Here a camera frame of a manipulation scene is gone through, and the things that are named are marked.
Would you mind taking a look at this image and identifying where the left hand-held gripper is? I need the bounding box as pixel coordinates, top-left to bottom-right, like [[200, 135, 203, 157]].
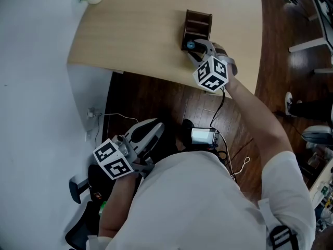
[[92, 118, 165, 181]]

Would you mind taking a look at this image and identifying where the dark table with white legs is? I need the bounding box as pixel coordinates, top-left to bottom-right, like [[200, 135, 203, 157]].
[[282, 0, 333, 74]]

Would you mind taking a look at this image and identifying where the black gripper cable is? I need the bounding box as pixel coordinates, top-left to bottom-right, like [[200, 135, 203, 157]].
[[209, 86, 226, 130]]

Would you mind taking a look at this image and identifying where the person's right forearm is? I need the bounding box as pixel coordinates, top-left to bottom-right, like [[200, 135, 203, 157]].
[[225, 74, 295, 172]]

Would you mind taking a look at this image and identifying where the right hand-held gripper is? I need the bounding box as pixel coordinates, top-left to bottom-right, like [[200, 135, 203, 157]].
[[187, 38, 239, 93]]

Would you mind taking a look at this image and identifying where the person's left forearm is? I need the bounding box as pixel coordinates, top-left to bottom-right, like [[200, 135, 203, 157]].
[[98, 172, 143, 238]]

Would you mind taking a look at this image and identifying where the person's black backpack strap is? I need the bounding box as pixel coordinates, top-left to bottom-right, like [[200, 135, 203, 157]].
[[269, 225, 300, 250]]

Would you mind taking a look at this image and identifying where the person's right hand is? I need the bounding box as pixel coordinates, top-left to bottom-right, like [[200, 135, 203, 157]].
[[214, 44, 235, 65]]

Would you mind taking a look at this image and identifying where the small black screen device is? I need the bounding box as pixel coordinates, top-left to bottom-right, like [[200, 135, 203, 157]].
[[190, 127, 219, 150]]

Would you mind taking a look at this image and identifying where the thin white looped cable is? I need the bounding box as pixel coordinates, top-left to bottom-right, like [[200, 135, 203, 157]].
[[230, 156, 251, 179]]

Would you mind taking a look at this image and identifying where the white wall charger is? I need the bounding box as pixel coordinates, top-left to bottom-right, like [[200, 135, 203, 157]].
[[87, 107, 104, 119]]

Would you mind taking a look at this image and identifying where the white charger cable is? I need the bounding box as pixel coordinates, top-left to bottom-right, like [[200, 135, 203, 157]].
[[103, 112, 140, 122]]

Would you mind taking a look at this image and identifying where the person's white shirt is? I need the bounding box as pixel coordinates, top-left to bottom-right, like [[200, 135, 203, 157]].
[[88, 149, 317, 250]]

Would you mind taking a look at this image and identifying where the brown wooden desk organizer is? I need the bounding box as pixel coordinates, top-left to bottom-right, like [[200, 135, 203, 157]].
[[181, 9, 213, 53]]

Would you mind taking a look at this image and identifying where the person's black shoe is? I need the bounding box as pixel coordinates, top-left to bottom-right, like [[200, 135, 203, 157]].
[[181, 118, 195, 143]]

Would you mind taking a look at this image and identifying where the black mesh chair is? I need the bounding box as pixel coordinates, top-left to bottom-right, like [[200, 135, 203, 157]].
[[65, 162, 115, 250]]

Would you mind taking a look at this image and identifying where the light wooden table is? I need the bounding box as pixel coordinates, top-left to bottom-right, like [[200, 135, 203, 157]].
[[67, 0, 262, 140]]

